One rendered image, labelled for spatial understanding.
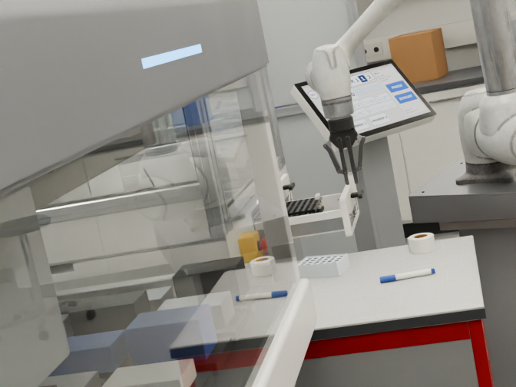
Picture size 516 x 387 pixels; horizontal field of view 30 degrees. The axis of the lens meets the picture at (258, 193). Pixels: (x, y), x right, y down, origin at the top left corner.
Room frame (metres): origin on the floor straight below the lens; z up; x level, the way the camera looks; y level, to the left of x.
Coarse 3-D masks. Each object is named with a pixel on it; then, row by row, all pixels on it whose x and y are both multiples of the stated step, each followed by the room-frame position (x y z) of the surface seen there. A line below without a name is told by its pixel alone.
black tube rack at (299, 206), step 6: (312, 198) 2.89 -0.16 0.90; (288, 204) 2.86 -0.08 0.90; (294, 204) 2.84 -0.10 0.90; (300, 204) 2.82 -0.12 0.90; (306, 204) 2.80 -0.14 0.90; (288, 210) 2.77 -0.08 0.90; (294, 210) 2.75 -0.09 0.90; (300, 210) 2.73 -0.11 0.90; (306, 210) 2.71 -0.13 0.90; (318, 210) 2.83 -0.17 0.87; (288, 216) 2.83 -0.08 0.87; (294, 216) 2.81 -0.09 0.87
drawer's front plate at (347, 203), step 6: (348, 186) 2.81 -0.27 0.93; (342, 192) 2.73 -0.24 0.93; (348, 192) 2.73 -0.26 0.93; (342, 198) 2.64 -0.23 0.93; (348, 198) 2.70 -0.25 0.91; (354, 198) 2.85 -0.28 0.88; (342, 204) 2.63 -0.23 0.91; (348, 204) 2.68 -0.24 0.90; (354, 204) 2.82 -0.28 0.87; (342, 210) 2.64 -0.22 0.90; (348, 210) 2.65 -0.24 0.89; (354, 210) 2.79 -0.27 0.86; (342, 216) 2.64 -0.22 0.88; (348, 216) 2.63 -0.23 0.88; (348, 222) 2.63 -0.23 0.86; (354, 222) 2.74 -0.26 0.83; (348, 228) 2.63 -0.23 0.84; (354, 228) 2.71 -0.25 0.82; (348, 234) 2.64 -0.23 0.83
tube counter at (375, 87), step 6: (372, 84) 3.77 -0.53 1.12; (378, 84) 3.78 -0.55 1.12; (354, 90) 3.71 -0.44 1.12; (360, 90) 3.72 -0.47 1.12; (366, 90) 3.74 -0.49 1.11; (372, 90) 3.75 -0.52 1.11; (378, 90) 3.76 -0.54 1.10; (384, 90) 3.77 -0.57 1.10; (354, 96) 3.69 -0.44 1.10; (360, 96) 3.70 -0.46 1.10
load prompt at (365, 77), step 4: (368, 72) 3.82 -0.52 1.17; (352, 76) 3.77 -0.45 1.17; (356, 76) 3.78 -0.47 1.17; (360, 76) 3.78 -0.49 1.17; (364, 76) 3.79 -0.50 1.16; (368, 76) 3.80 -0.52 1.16; (372, 76) 3.81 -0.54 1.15; (352, 80) 3.75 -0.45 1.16; (356, 80) 3.76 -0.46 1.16; (360, 80) 3.77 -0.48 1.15; (364, 80) 3.78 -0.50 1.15; (368, 80) 3.78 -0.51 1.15; (372, 80) 3.79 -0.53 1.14; (376, 80) 3.80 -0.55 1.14; (352, 84) 3.73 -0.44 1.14; (356, 84) 3.74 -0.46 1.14; (360, 84) 3.75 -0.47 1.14
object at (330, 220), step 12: (324, 204) 2.91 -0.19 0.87; (336, 204) 2.90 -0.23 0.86; (300, 216) 2.68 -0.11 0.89; (312, 216) 2.67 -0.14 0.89; (324, 216) 2.67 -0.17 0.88; (336, 216) 2.66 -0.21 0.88; (300, 228) 2.68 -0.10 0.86; (312, 228) 2.67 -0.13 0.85; (324, 228) 2.66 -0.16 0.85; (336, 228) 2.66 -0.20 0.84
